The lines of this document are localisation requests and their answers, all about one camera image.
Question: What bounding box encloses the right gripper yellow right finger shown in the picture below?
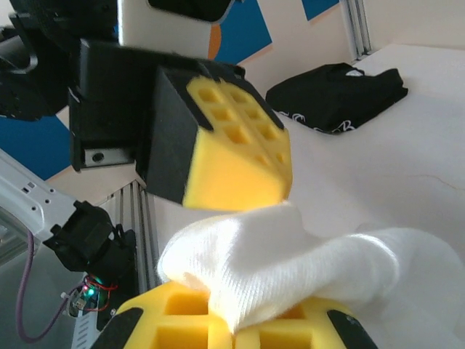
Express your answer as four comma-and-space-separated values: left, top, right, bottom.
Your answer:
234, 296, 381, 349

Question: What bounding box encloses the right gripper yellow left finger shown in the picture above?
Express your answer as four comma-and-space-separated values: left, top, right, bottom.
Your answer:
90, 281, 233, 349

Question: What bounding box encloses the white t-shirt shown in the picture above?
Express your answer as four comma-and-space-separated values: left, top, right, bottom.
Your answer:
155, 201, 465, 335

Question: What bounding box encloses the folded black t-shirt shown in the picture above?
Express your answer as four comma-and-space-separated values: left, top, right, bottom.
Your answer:
264, 62, 410, 135

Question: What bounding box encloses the blue panel large orange circle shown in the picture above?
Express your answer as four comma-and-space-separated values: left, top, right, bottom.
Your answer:
207, 0, 274, 63

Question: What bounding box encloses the plain blue wall panel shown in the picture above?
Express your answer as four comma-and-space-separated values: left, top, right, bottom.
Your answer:
0, 111, 73, 182

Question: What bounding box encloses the wide aluminium base frame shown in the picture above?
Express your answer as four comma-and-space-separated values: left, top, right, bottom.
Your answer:
116, 180, 163, 295

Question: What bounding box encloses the blue floral wall panel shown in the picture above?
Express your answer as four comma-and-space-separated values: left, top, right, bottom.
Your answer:
300, 0, 345, 23

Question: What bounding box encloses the tall aluminium post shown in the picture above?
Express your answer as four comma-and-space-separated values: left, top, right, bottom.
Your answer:
341, 0, 373, 61

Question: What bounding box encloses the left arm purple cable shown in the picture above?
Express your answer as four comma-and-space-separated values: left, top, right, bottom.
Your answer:
16, 230, 79, 345

